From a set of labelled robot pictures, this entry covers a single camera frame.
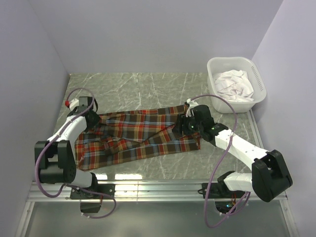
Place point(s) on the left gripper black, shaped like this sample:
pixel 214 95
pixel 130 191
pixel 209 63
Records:
pixel 97 119

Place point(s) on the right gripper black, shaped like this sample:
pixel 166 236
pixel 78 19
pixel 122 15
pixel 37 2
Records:
pixel 183 119

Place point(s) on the plaid long sleeve shirt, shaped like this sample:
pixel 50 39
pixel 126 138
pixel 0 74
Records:
pixel 121 137

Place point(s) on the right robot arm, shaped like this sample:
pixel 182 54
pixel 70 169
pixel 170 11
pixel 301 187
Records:
pixel 269 175

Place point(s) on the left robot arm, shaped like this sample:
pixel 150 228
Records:
pixel 55 158

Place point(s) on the white shirt in basket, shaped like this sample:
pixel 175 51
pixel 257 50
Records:
pixel 234 86

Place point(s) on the white plastic basket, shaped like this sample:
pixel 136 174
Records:
pixel 223 64

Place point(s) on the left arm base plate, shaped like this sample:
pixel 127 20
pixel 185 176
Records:
pixel 99 191

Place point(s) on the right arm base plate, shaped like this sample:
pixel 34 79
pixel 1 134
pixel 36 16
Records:
pixel 209 191

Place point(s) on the black box under rail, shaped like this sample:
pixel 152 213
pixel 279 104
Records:
pixel 90 207

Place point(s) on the aluminium rail frame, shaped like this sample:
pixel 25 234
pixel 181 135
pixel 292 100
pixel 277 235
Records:
pixel 154 208

